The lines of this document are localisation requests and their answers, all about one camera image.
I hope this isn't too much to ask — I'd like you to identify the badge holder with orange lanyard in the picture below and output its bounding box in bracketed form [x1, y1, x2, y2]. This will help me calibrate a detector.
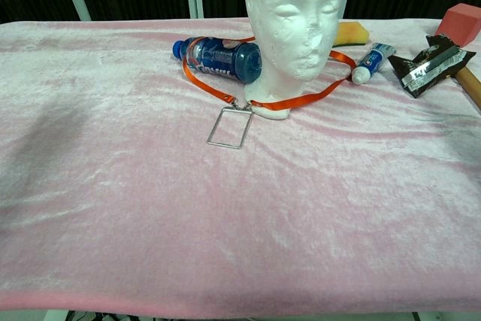
[182, 36, 357, 149]

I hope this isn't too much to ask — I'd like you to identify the white foam mannequin head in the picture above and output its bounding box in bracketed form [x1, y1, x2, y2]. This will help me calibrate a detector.
[244, 0, 346, 121]

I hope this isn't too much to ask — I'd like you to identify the pink plush table cloth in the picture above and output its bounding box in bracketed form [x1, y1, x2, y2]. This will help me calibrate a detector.
[0, 17, 481, 318]

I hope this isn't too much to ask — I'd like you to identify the blue plastic drink bottle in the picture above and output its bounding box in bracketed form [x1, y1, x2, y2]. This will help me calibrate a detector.
[171, 36, 263, 85]

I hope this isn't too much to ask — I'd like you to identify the blue white toothpaste tube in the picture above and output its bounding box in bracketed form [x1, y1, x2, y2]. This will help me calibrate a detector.
[351, 42, 398, 85]

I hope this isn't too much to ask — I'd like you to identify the yellow sponge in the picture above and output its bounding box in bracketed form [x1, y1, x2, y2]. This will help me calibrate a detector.
[335, 22, 371, 48]

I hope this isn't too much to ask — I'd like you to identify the brown snack wrapper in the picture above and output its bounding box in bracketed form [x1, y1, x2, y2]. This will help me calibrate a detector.
[387, 33, 477, 99]

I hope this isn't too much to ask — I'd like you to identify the wooden stick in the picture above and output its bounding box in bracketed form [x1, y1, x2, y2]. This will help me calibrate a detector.
[454, 67, 481, 111]

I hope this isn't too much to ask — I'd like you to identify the pink foam cube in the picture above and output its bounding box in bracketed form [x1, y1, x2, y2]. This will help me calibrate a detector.
[434, 3, 481, 48]

